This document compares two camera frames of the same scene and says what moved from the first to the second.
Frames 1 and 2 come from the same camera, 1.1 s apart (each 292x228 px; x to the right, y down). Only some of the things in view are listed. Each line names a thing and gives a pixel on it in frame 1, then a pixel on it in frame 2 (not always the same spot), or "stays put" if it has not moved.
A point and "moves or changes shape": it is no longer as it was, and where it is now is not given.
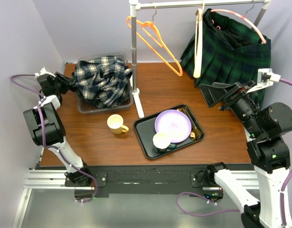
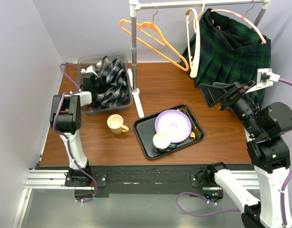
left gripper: (67, 82) to (98, 80)
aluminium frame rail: (42, 179) stays put
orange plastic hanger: (151, 30) moves or changes shape
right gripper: (240, 88) stays put
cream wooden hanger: (198, 41) moves or changes shape
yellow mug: (115, 122) stays put
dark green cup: (171, 146) stays put
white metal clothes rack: (135, 5) stays put
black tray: (145, 128) stays put
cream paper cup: (161, 140) stays put
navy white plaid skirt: (103, 82) moves or changes shape
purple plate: (175, 123) stays put
